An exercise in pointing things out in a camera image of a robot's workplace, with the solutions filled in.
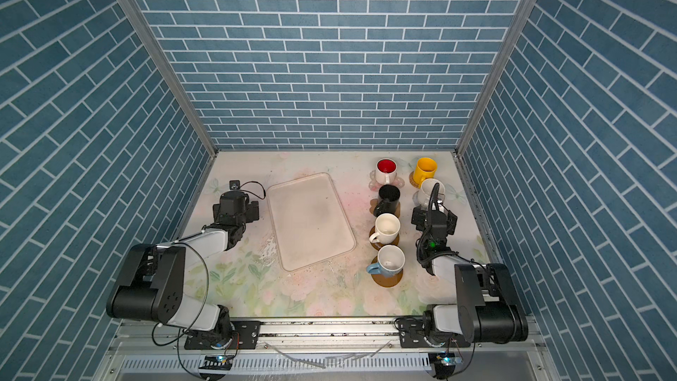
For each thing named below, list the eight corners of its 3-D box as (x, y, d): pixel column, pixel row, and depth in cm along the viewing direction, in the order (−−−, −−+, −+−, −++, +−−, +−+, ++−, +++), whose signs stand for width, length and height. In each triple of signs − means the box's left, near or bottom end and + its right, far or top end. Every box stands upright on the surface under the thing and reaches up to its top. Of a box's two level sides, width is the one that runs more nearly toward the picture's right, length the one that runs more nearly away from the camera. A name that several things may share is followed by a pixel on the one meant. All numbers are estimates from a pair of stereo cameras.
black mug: (374, 219, 100) (376, 204, 92) (373, 199, 106) (375, 184, 98) (398, 219, 100) (402, 204, 92) (395, 199, 106) (399, 184, 98)
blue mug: (376, 290, 83) (379, 278, 75) (363, 272, 87) (365, 258, 78) (402, 270, 87) (408, 257, 79) (389, 254, 91) (393, 239, 82)
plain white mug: (370, 250, 92) (372, 236, 84) (368, 228, 98) (370, 212, 89) (397, 250, 92) (402, 236, 84) (394, 228, 98) (399, 213, 89)
